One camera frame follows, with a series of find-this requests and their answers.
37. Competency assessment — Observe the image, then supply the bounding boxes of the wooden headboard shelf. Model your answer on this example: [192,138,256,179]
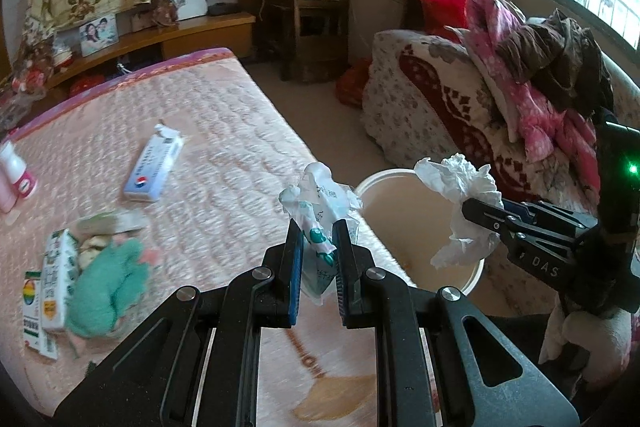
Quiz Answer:
[50,12,257,92]

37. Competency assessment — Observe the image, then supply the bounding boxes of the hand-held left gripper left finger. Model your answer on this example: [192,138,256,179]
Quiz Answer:
[52,218,306,427]

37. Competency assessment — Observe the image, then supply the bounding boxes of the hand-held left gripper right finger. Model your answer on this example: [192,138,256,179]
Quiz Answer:
[332,218,581,427]

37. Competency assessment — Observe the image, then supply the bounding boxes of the red patterned packet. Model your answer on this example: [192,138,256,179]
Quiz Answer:
[10,62,51,98]

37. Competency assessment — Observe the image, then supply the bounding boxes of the white green milk carton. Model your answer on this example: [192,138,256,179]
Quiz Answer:
[41,229,81,333]

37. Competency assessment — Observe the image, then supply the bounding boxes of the green fluffy cloth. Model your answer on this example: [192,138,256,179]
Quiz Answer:
[65,239,153,340]

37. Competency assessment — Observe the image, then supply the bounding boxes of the brown garment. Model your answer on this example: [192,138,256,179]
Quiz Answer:
[495,9,613,118]

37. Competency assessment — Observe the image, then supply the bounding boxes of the red bag on floor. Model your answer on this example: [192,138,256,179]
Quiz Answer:
[336,59,373,108]

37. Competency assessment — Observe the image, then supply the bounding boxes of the clear printed plastic bag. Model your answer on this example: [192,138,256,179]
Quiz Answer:
[278,162,364,308]

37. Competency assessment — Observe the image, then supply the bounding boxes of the white tissue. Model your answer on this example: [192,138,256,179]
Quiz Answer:
[414,153,505,270]

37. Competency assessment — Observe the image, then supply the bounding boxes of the framed photo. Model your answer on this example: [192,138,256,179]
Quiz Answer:
[79,16,120,58]

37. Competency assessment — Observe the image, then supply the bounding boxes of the beige crumpled scrap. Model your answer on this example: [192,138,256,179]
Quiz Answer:
[79,233,118,265]

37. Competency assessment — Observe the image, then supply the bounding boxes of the pile of clothes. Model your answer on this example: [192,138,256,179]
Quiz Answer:
[462,0,601,198]

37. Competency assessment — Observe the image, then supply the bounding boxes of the bright red bag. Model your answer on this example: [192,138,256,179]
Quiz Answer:
[417,0,471,30]

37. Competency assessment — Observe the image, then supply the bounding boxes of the dark wooden rack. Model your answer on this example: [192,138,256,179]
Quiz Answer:
[260,0,356,82]

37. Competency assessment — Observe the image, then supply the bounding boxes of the small colourful striped box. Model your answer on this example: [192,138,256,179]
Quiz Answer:
[22,271,60,360]

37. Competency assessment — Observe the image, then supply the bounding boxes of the sofa with floral cover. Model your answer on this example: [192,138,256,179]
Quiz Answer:
[361,29,640,318]

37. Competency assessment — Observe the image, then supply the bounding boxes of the cream plastic bucket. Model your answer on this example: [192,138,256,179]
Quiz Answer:
[354,168,486,298]

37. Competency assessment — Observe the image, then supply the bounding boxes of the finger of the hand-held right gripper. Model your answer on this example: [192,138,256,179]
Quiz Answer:
[461,198,586,288]
[502,199,599,233]

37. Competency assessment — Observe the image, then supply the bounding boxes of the pink bottle white cap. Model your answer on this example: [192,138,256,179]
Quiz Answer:
[0,142,27,214]

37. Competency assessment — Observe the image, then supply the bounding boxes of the pink quilted mattress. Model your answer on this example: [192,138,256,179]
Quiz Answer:
[0,47,436,427]

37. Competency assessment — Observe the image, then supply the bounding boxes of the white blue toothpaste box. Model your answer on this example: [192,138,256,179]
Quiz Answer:
[123,124,185,204]

